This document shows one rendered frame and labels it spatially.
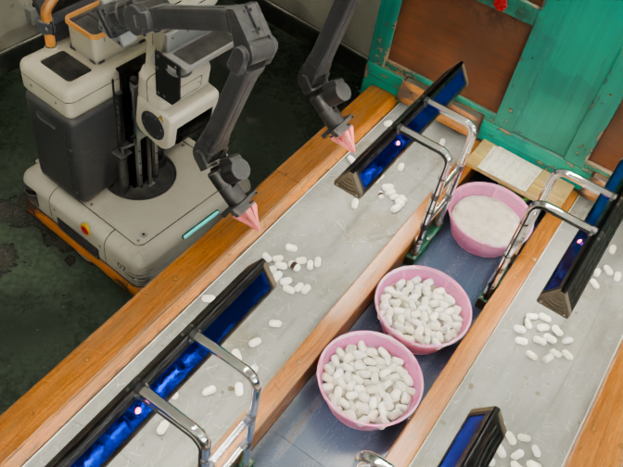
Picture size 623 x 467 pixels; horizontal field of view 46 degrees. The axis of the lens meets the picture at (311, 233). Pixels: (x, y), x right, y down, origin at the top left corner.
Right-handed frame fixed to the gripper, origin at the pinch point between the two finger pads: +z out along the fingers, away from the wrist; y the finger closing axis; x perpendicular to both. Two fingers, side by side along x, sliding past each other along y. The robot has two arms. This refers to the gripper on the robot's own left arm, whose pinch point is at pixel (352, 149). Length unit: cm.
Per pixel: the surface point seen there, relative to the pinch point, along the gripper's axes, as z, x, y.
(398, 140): -1.5, -28.6, -12.4
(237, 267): 5, 11, -50
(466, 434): 38, -62, -76
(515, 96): 16, -29, 45
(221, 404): 22, -3, -85
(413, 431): 51, -31, -63
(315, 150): -3.7, 15.3, 1.2
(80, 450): -4, -30, -122
